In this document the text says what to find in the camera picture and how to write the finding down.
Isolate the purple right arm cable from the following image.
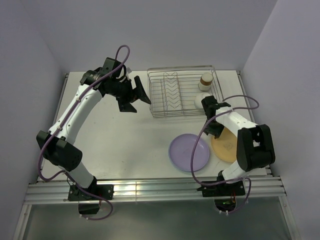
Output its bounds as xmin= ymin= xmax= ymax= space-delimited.
xmin=190 ymin=94 xmax=260 ymax=213

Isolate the white ceramic bowl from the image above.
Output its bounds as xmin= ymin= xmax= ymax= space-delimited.
xmin=194 ymin=92 xmax=211 ymax=110

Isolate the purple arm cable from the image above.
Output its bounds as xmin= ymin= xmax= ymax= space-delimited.
xmin=190 ymin=94 xmax=260 ymax=213
xmin=36 ymin=44 xmax=114 ymax=222

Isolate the aluminium table edge rail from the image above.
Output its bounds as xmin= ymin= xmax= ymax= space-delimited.
xmin=23 ymin=175 xmax=287 ymax=205

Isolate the blue plastic plate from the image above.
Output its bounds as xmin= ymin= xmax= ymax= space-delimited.
xmin=168 ymin=149 xmax=192 ymax=172

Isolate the metal wire dish rack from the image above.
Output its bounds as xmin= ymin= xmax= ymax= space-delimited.
xmin=147 ymin=65 xmax=224 ymax=118

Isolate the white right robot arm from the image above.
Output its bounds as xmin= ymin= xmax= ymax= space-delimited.
xmin=204 ymin=107 xmax=276 ymax=195

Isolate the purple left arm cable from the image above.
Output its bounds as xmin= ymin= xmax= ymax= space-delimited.
xmin=36 ymin=44 xmax=114 ymax=222

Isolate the purple plastic plate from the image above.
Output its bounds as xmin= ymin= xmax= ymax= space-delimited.
xmin=168 ymin=133 xmax=210 ymax=173

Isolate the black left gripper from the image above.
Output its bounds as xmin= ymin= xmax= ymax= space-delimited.
xmin=106 ymin=76 xmax=151 ymax=113

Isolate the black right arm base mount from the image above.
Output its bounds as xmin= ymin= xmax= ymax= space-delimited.
xmin=196 ymin=181 xmax=246 ymax=197

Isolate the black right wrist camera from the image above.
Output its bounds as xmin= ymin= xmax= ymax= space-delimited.
xmin=201 ymin=95 xmax=231 ymax=118

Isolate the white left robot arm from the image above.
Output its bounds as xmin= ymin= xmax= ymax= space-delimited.
xmin=36 ymin=67 xmax=151 ymax=200

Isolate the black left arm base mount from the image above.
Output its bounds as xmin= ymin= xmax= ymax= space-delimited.
xmin=67 ymin=184 xmax=114 ymax=202

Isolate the white cup with wood patches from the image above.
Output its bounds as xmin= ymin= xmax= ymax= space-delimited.
xmin=198 ymin=72 xmax=214 ymax=92

